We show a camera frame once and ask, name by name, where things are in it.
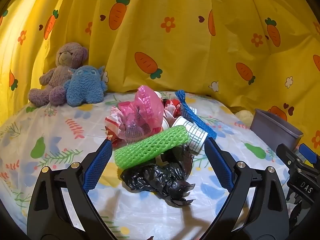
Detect blue plush monster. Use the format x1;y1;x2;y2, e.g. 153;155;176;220
64;65;108;107

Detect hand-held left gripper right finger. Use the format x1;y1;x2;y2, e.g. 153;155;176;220
204;137;290;240

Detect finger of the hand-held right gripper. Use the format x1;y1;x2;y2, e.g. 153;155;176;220
299;143;320;167
276;143;302;172

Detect black plastic bag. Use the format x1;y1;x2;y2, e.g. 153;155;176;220
120;145;196;208

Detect white red striped wrapper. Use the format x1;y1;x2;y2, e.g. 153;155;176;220
105;106;125;132

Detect floral bed sheet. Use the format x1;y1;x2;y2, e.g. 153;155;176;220
0;90;300;240

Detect yellow carrot print curtain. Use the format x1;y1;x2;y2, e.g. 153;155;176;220
0;0;320;155

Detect pink plastic bag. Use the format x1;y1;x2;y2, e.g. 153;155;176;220
117;85;165;143

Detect white wrapper with red text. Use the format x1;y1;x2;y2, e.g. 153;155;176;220
162;97;186;120

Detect pale yellow plush toy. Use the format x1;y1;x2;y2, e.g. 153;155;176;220
235;110;254;127

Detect blue foam net sleeve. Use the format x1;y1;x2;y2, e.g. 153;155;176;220
175;90;217;138

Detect purple teddy bear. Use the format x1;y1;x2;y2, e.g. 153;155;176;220
27;42;89;107

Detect white grid print paper cup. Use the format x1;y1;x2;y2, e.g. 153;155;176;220
171;116;208;153

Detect grey plastic bin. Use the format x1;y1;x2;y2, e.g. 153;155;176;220
250;109;304;153

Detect shiny red wrapper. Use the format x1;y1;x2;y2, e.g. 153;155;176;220
105;126;125;148

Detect green foam net sleeve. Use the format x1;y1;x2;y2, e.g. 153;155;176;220
114;126;188;170

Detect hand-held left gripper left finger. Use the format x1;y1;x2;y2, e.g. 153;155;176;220
27;139;118;240

